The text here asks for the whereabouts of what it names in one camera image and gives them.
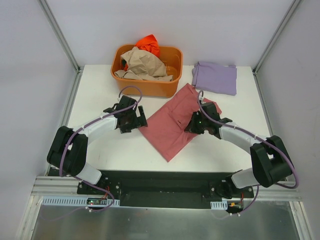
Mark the dark green t-shirt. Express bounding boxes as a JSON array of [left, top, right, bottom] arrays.
[[121, 59, 128, 71]]

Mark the aluminium frame rail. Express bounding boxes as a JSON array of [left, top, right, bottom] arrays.
[[31, 176, 79, 196]]

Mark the pink t-shirt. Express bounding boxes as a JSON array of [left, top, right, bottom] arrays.
[[138, 83, 222, 163]]

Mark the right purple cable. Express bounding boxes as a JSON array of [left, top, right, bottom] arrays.
[[197, 90, 300, 189]]

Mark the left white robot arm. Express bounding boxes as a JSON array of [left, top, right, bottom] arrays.
[[46, 95, 148, 195]]

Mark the purple cable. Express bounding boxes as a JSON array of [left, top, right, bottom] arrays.
[[197, 90, 300, 189], [58, 85, 143, 178]]

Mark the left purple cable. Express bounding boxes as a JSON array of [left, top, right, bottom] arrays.
[[58, 85, 143, 178]]

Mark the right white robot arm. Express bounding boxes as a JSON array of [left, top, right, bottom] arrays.
[[184, 102, 295, 198]]

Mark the left aluminium frame post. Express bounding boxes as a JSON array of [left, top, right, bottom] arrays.
[[37, 0, 81, 73]]

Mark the folded purple t-shirt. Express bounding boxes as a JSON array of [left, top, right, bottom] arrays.
[[191, 61, 237, 96]]

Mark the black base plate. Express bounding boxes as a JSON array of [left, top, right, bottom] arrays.
[[76, 169, 260, 209]]

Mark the beige t-shirt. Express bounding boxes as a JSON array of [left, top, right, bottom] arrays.
[[114, 47, 174, 82]]

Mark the right white cable duct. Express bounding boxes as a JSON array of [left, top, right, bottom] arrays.
[[210, 200, 228, 211]]

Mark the orange t-shirt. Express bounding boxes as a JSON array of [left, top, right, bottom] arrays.
[[135, 34, 160, 58]]

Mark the aluminium frame post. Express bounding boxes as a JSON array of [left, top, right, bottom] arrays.
[[252, 0, 303, 76], [37, 0, 81, 73]]

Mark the orange plastic basket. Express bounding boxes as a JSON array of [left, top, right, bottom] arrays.
[[110, 44, 183, 98]]

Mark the left white cable duct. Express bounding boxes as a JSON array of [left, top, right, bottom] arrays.
[[42, 196, 120, 208]]

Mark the right aluminium frame post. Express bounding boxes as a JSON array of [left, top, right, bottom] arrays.
[[252, 0, 303, 76]]

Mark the white cable duct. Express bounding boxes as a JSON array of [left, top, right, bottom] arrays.
[[42, 196, 120, 208], [210, 200, 228, 211]]

